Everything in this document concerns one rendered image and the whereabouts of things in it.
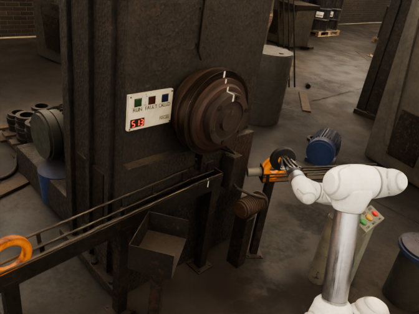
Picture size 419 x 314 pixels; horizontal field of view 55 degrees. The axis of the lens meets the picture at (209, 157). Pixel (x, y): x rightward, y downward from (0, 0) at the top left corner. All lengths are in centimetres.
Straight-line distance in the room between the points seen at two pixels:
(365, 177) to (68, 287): 181
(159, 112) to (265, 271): 138
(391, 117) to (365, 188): 303
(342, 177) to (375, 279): 168
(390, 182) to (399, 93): 292
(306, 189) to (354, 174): 58
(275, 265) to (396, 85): 242
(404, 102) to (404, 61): 40
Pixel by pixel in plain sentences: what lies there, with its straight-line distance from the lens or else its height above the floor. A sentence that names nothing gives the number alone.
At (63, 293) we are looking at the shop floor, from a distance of 261.
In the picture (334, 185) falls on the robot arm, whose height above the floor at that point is 118.
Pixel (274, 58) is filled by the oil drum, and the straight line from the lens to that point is 476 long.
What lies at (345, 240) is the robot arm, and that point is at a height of 98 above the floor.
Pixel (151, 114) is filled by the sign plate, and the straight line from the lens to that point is 201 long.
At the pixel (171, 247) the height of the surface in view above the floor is 60.
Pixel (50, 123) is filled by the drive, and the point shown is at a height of 64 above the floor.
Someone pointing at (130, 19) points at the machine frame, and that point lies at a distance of 182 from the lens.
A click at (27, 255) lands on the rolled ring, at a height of 65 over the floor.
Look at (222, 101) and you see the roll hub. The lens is 198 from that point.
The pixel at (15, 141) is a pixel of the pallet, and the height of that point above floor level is 14.
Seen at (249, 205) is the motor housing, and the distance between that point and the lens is 250.
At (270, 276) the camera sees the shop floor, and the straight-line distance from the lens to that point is 283.
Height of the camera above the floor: 190
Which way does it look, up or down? 28 degrees down
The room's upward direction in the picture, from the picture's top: 9 degrees clockwise
